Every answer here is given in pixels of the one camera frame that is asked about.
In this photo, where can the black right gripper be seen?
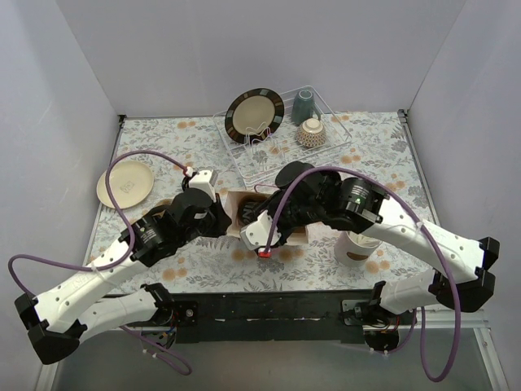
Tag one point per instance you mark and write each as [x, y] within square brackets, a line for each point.
[273, 209]

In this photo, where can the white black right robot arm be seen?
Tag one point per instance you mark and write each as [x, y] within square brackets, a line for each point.
[459, 276]

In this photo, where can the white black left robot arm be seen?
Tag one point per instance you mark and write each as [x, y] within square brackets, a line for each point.
[62, 318]

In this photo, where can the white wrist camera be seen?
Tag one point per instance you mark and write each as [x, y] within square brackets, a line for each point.
[205, 180]
[255, 235]

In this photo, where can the dark translucent takeout cup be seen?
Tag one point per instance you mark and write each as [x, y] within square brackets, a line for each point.
[246, 212]

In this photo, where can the aluminium frame rail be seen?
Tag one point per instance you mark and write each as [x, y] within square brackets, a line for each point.
[284, 341]

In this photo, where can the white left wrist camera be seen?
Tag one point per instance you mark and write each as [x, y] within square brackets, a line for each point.
[205, 180]

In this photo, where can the patterned ceramic bowl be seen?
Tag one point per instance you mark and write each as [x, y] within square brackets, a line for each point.
[311, 133]

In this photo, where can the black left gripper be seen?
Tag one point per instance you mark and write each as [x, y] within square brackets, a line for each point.
[220, 217]

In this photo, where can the dark rimmed plate in rack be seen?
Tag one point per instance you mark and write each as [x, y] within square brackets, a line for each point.
[254, 115]

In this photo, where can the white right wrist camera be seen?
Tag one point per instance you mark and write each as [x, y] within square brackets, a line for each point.
[255, 235]

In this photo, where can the paper bag pink handles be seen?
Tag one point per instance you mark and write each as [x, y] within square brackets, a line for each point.
[292, 237]

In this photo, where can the grey green mug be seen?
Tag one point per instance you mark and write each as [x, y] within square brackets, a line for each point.
[304, 107]

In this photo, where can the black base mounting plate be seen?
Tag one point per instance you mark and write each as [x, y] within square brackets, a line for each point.
[266, 316]

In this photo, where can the white wire dish rack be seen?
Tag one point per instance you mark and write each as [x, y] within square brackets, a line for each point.
[260, 161]

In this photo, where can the cream plate on table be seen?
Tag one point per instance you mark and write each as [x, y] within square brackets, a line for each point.
[131, 182]

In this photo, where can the white cup with stirrers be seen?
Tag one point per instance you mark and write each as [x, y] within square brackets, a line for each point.
[353, 249]

